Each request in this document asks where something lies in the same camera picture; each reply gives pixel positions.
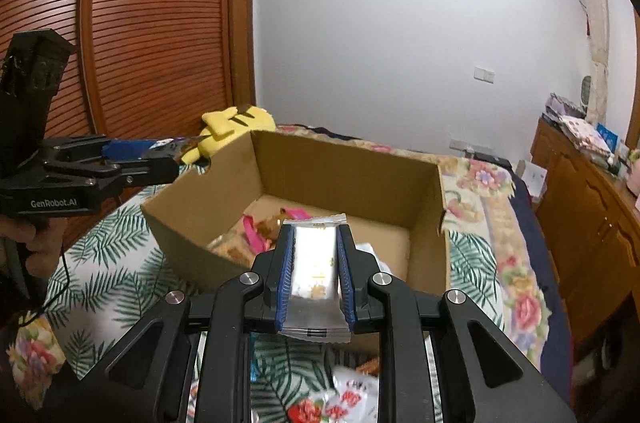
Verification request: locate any brown cardboard box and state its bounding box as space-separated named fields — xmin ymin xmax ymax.
xmin=140 ymin=129 xmax=452 ymax=300

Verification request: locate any pile of folded clothes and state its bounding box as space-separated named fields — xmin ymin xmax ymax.
xmin=544 ymin=92 xmax=614 ymax=164

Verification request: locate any orange snack packet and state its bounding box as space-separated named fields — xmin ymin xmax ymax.
xmin=358 ymin=352 xmax=382 ymax=375

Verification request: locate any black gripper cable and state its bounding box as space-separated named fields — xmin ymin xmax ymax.
xmin=14 ymin=248 xmax=72 ymax=330

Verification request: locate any yellow plush toy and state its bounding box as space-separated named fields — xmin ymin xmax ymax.
xmin=181 ymin=104 xmax=276 ymax=165

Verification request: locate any white desk fan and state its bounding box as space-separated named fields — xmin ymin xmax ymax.
xmin=580 ymin=74 xmax=596 ymax=109

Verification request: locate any person's left hand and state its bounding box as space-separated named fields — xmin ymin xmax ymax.
xmin=0 ymin=217 xmax=69 ymax=285

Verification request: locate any white red snack packet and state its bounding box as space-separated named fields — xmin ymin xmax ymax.
xmin=331 ymin=365 xmax=382 ymax=423

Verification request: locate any leaf print tablecloth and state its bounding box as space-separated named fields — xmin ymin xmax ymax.
xmin=42 ymin=193 xmax=507 ymax=423

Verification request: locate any white paper bag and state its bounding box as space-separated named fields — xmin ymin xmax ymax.
xmin=520 ymin=163 xmax=549 ymax=200

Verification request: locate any wooden door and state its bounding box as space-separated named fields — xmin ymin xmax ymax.
xmin=227 ymin=0 xmax=257 ymax=124

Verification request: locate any small blue box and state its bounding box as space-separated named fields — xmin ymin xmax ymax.
xmin=596 ymin=123 xmax=619 ymax=152

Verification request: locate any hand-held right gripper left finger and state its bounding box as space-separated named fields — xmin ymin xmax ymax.
xmin=82 ymin=223 xmax=297 ymax=423

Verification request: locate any silver snack packet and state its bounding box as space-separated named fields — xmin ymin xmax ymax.
xmin=277 ymin=212 xmax=354 ymax=345

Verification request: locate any cream patterned curtain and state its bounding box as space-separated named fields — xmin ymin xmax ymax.
xmin=569 ymin=0 xmax=612 ymax=124

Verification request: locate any clear brown cake packet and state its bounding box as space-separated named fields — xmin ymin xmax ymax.
xmin=207 ymin=228 xmax=254 ymax=267

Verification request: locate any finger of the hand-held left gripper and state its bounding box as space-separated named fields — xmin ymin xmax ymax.
xmin=42 ymin=153 xmax=181 ymax=204
xmin=42 ymin=135 xmax=176 ymax=164

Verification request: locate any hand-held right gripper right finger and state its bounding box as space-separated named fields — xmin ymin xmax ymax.
xmin=335 ymin=224 xmax=577 ymax=423

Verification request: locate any dark blue blanket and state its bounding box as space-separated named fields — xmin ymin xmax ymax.
xmin=509 ymin=172 xmax=574 ymax=405

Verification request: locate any wooden sideboard cabinet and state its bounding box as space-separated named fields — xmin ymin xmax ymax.
xmin=530 ymin=117 xmax=640 ymax=355

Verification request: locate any pink drumstick snack packet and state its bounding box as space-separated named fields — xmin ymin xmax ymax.
xmin=241 ymin=205 xmax=314 ymax=252

